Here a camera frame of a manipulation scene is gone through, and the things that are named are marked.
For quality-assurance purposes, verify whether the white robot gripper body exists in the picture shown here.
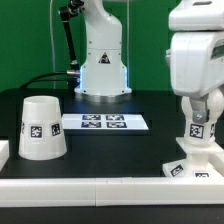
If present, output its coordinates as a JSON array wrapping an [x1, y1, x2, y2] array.
[[170, 31, 224, 98]]

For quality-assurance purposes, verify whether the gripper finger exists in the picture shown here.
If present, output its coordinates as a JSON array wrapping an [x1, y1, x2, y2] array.
[[190, 98, 209, 124]]

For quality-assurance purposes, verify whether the white lamp bulb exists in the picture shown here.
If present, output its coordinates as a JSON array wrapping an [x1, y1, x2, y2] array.
[[181, 89, 224, 146]]

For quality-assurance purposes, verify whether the white lamp base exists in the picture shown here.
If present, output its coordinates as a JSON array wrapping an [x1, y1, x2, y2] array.
[[162, 137, 222, 178]]

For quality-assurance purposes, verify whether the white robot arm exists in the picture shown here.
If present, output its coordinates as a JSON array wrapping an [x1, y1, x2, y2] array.
[[166, 0, 224, 124]]

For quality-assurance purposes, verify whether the white lamp shade cone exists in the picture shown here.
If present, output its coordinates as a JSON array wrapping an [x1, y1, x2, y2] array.
[[19, 96, 67, 160]]

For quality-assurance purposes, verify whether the white marker sheet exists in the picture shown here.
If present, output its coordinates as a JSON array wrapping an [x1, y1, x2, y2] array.
[[62, 114, 148, 130]]

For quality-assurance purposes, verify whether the white right fence rail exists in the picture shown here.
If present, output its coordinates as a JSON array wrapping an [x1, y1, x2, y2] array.
[[214, 154, 224, 177]]

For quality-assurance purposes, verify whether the white fence rail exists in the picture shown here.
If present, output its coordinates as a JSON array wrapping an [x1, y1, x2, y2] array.
[[0, 178, 224, 207], [0, 140, 9, 171], [214, 154, 224, 177]]

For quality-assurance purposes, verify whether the white front fence rail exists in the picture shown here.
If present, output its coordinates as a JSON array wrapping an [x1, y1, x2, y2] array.
[[0, 178, 224, 207]]

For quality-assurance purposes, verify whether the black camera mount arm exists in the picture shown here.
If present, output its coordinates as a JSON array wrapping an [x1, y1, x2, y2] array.
[[59, 0, 84, 71]]

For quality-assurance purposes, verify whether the white hanging cable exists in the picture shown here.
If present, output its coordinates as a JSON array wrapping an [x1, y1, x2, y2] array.
[[49, 0, 57, 90]]

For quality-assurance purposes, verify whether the black cable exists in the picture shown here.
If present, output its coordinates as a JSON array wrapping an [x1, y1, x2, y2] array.
[[19, 69, 81, 89]]

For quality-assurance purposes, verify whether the white left fence rail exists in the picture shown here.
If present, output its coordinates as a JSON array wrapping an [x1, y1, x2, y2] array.
[[0, 140, 9, 171]]

